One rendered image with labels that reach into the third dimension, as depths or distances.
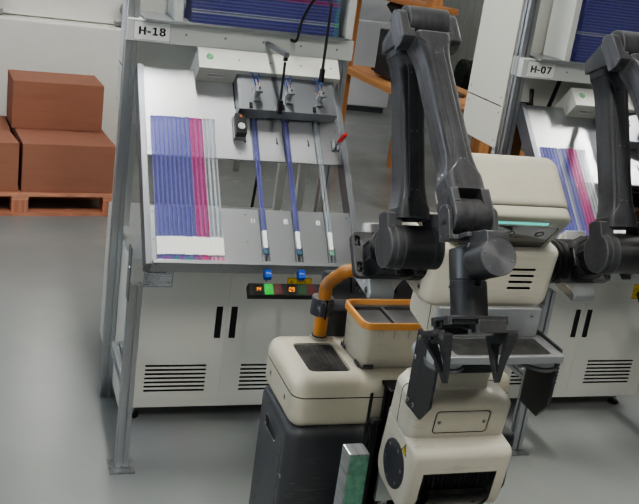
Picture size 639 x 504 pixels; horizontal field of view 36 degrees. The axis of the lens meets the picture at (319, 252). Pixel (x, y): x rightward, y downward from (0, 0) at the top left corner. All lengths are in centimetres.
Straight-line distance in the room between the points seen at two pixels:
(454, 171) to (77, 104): 461
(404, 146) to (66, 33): 511
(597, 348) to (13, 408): 227
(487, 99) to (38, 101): 287
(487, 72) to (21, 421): 223
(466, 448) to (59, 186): 404
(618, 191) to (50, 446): 217
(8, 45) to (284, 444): 481
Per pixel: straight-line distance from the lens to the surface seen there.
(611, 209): 192
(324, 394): 219
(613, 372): 427
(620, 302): 414
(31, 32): 669
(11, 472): 332
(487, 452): 205
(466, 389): 204
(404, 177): 172
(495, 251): 145
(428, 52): 168
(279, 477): 229
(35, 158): 568
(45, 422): 359
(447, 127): 159
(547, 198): 185
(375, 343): 223
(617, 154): 194
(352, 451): 132
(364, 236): 184
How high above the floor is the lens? 174
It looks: 18 degrees down
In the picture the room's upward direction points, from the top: 8 degrees clockwise
